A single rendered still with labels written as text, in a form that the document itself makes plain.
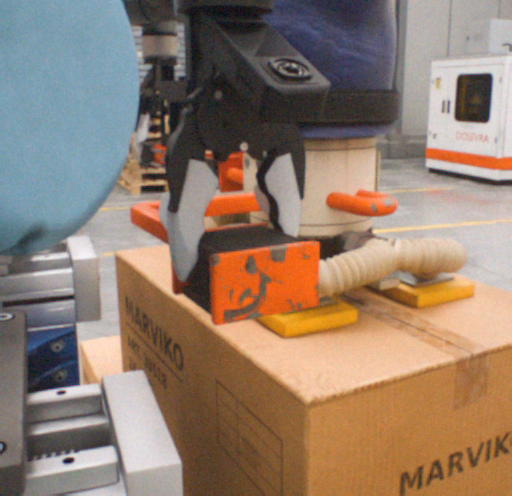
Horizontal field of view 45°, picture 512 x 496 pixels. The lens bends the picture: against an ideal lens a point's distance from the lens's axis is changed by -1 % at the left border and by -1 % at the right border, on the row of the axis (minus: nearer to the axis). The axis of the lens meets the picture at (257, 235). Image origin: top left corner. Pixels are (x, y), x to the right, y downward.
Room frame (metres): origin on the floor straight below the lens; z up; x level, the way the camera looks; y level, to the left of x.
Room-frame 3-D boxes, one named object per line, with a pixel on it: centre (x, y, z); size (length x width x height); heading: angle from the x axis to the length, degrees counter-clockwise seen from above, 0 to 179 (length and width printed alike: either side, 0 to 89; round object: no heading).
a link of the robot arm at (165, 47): (1.36, 0.20, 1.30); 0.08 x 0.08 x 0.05
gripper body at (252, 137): (0.49, 0.03, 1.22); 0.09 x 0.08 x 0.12; 28
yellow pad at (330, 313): (0.80, 0.01, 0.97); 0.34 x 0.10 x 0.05; 28
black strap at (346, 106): (0.84, -0.07, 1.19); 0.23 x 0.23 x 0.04
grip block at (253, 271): (0.46, 0.01, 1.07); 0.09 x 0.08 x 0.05; 118
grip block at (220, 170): (1.06, 0.04, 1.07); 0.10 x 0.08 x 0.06; 118
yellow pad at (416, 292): (0.89, -0.16, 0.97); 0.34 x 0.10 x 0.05; 28
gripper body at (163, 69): (1.35, 0.20, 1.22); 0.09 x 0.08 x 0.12; 28
